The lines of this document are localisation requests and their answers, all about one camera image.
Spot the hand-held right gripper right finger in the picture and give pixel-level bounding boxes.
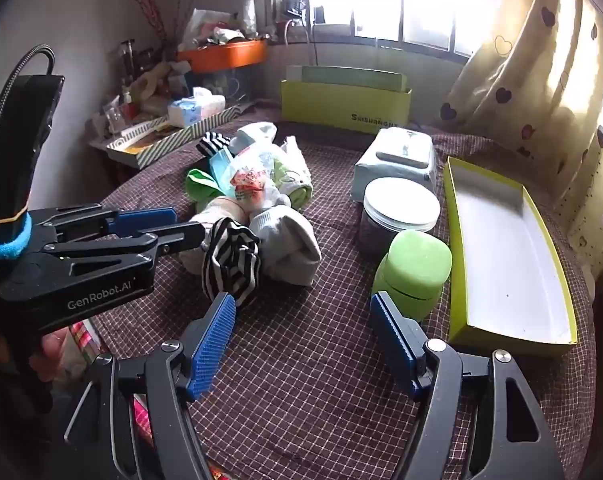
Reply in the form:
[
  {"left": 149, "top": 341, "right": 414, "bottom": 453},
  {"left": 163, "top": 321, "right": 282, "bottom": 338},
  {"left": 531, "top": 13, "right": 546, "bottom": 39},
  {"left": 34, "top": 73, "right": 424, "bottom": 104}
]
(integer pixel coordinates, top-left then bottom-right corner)
[{"left": 369, "top": 291, "right": 567, "bottom": 480}]

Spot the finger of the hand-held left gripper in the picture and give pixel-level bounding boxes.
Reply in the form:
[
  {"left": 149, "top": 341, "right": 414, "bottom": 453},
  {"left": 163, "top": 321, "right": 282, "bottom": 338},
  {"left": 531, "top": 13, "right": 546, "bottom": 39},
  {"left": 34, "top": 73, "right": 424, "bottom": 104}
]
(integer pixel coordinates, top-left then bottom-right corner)
[
  {"left": 42, "top": 221, "right": 207, "bottom": 261},
  {"left": 32, "top": 204, "right": 178, "bottom": 241}
]

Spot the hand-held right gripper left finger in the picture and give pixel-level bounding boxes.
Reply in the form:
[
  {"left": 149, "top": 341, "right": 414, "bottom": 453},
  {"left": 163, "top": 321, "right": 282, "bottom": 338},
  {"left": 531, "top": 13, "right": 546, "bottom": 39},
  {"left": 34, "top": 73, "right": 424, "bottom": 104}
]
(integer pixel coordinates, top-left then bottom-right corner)
[{"left": 64, "top": 291, "right": 238, "bottom": 480}]

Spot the cream sock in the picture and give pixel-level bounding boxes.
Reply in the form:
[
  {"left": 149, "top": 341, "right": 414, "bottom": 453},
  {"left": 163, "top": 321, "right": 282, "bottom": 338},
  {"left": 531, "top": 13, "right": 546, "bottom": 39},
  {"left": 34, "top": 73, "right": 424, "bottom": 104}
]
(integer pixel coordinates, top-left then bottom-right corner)
[{"left": 179, "top": 197, "right": 252, "bottom": 276}]

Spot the large black white striped sock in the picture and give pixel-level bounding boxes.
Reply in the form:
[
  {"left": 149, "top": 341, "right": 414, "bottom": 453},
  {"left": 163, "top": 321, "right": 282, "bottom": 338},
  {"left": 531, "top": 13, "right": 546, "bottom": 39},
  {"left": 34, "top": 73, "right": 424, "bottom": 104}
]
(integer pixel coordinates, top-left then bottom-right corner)
[{"left": 202, "top": 217, "right": 262, "bottom": 308}]

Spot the light green cloth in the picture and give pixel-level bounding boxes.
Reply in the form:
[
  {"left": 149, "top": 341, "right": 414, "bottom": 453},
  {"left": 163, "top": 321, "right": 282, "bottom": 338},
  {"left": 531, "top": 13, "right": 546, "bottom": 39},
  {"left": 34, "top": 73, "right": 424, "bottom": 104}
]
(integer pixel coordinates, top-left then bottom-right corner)
[{"left": 186, "top": 169, "right": 227, "bottom": 206}]

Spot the blue face mask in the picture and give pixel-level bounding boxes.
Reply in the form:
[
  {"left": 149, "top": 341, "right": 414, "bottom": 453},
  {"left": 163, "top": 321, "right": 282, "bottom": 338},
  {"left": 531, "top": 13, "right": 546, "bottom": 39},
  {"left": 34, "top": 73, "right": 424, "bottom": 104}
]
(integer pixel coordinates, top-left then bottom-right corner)
[{"left": 209, "top": 147, "right": 242, "bottom": 196}]

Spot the clear red-printed plastic bag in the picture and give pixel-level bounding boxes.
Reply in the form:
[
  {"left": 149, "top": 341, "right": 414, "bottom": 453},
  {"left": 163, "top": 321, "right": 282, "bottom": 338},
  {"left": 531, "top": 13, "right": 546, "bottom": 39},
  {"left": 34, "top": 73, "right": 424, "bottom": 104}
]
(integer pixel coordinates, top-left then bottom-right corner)
[{"left": 229, "top": 140, "right": 302, "bottom": 211}]

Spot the small black white striped sock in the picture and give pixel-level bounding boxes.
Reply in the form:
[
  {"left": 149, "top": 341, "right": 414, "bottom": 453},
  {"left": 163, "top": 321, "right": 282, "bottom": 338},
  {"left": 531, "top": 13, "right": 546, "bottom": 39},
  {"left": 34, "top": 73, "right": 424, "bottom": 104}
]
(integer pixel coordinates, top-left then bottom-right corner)
[{"left": 196, "top": 131, "right": 232, "bottom": 158}]

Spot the grey sock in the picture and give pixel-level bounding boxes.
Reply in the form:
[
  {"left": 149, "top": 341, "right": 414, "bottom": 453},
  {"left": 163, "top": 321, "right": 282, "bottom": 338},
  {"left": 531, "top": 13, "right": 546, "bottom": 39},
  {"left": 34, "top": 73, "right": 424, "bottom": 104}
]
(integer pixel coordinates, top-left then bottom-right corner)
[{"left": 249, "top": 205, "right": 322, "bottom": 286}]

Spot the yellow-green shallow cardboard box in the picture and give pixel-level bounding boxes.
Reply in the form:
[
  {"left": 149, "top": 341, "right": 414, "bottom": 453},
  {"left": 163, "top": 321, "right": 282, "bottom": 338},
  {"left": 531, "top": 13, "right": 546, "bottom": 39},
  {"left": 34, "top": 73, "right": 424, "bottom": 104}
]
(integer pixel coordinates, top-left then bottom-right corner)
[{"left": 442, "top": 156, "right": 579, "bottom": 358}]

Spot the person's left hand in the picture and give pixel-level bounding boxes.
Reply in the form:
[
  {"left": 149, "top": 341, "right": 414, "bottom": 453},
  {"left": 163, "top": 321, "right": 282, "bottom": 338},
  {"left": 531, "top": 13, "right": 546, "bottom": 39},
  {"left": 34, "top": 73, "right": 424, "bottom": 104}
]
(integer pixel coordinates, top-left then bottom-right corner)
[{"left": 29, "top": 332, "right": 70, "bottom": 386}]

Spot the pink striped printed sheet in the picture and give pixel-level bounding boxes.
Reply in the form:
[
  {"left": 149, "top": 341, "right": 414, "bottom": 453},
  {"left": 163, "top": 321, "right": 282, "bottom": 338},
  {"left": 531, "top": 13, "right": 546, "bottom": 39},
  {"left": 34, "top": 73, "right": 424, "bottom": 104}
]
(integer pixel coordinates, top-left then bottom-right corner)
[{"left": 56, "top": 317, "right": 157, "bottom": 441}]

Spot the striped cardboard tray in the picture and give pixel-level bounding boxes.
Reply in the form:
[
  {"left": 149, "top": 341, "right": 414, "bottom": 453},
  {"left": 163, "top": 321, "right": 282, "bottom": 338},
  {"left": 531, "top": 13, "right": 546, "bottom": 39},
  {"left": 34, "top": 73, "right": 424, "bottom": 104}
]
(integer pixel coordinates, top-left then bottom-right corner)
[{"left": 106, "top": 102, "right": 255, "bottom": 168}]

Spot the green plastic container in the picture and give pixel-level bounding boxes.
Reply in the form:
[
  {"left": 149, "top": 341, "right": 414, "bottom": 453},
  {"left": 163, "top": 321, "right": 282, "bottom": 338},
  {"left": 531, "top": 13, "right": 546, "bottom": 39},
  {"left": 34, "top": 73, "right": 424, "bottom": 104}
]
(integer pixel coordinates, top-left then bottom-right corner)
[{"left": 372, "top": 230, "right": 453, "bottom": 323}]

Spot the brown checked blanket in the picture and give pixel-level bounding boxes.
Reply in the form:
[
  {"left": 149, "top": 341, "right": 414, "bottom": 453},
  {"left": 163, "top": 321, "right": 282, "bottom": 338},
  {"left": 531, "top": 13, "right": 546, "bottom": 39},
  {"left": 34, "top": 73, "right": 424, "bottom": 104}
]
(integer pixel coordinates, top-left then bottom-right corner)
[{"left": 99, "top": 105, "right": 597, "bottom": 480}]

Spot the blue elastic band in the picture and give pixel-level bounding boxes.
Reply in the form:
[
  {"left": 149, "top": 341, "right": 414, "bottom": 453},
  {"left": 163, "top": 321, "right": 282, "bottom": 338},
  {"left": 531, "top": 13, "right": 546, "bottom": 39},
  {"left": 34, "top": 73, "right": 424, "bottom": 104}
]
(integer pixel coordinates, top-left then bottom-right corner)
[{"left": 0, "top": 212, "right": 32, "bottom": 261}]

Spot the clear drinking glasses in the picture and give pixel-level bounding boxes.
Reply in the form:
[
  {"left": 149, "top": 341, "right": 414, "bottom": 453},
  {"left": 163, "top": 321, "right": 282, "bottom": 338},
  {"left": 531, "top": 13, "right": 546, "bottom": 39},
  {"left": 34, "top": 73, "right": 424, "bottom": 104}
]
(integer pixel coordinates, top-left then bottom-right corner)
[{"left": 102, "top": 95, "right": 127, "bottom": 133}]

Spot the white blue tissue pack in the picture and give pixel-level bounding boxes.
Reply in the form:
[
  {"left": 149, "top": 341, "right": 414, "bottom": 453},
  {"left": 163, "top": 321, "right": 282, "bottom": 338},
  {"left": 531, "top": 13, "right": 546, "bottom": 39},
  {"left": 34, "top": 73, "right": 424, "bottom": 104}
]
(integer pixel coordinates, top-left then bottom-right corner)
[{"left": 168, "top": 87, "right": 226, "bottom": 128}]

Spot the beige plush toy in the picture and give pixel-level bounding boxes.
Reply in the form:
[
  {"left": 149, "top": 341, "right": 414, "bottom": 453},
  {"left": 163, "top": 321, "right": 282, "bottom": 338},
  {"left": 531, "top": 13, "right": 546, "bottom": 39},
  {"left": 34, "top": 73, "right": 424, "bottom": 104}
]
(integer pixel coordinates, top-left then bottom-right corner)
[{"left": 132, "top": 62, "right": 192, "bottom": 101}]

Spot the clear jar with white lid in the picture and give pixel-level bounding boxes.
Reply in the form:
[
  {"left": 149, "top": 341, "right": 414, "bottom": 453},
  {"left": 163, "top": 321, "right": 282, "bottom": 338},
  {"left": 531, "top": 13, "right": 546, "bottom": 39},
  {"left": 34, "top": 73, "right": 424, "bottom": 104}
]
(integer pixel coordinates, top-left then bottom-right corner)
[{"left": 360, "top": 177, "right": 441, "bottom": 261}]

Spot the clear plastic container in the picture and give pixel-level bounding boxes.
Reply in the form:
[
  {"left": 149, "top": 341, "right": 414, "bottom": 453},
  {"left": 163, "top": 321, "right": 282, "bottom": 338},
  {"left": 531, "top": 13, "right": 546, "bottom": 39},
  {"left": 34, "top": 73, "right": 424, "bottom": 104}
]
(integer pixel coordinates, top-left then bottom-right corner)
[{"left": 196, "top": 67, "right": 255, "bottom": 106}]

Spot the dark pump bottle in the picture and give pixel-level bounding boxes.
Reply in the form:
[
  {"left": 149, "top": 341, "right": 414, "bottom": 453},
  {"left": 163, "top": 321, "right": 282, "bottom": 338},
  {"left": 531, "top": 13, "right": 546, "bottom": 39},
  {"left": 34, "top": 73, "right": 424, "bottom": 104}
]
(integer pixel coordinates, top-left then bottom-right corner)
[{"left": 119, "top": 40, "right": 137, "bottom": 81}]

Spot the orange plastic bin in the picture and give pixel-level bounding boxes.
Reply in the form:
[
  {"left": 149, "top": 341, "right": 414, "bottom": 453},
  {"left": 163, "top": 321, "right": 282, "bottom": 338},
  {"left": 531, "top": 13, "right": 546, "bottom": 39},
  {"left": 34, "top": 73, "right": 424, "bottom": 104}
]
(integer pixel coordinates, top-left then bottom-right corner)
[{"left": 178, "top": 39, "right": 268, "bottom": 73}]

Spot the pale green wet wipes pack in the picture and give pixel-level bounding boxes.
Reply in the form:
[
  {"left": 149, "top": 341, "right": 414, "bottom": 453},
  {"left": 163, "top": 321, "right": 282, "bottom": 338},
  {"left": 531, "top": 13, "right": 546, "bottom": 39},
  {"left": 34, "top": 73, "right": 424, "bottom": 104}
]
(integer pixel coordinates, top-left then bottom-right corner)
[{"left": 352, "top": 127, "right": 438, "bottom": 203}]

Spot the yellow-green deep cardboard box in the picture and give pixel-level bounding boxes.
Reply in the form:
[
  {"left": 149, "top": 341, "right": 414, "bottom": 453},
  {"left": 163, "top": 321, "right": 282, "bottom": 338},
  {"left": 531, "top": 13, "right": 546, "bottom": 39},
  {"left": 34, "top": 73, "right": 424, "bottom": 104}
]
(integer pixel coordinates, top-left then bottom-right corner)
[{"left": 280, "top": 79, "right": 413, "bottom": 135}]

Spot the white plastic bag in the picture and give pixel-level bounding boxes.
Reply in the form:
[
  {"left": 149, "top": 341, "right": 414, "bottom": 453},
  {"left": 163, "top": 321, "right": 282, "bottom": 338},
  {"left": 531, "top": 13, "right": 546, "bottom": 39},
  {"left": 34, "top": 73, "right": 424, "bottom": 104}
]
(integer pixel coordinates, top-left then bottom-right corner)
[{"left": 184, "top": 7, "right": 232, "bottom": 46}]

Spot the red branch decoration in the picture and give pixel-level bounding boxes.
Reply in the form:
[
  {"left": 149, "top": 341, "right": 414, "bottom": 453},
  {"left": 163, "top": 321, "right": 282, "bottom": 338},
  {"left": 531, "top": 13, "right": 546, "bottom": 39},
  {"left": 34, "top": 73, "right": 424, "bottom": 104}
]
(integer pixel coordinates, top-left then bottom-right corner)
[{"left": 123, "top": 0, "right": 170, "bottom": 48}]

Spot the long green carton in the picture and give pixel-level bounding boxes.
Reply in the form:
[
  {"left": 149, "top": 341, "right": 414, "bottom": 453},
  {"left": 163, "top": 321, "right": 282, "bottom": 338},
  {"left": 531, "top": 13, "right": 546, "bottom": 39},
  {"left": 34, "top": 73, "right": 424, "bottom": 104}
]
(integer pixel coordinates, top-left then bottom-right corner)
[{"left": 286, "top": 65, "right": 408, "bottom": 93}]

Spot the cream heart-print curtain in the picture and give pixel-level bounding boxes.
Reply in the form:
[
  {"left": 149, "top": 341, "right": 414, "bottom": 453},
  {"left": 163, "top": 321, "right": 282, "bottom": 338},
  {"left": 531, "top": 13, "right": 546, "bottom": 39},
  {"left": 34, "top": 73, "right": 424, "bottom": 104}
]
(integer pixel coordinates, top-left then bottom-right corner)
[{"left": 439, "top": 0, "right": 603, "bottom": 281}]

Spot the black braided cable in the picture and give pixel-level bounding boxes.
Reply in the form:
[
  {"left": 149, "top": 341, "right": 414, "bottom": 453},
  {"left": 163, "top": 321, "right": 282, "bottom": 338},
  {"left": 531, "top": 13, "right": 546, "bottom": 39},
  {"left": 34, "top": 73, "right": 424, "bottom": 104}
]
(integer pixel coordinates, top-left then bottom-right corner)
[{"left": 0, "top": 46, "right": 58, "bottom": 171}]

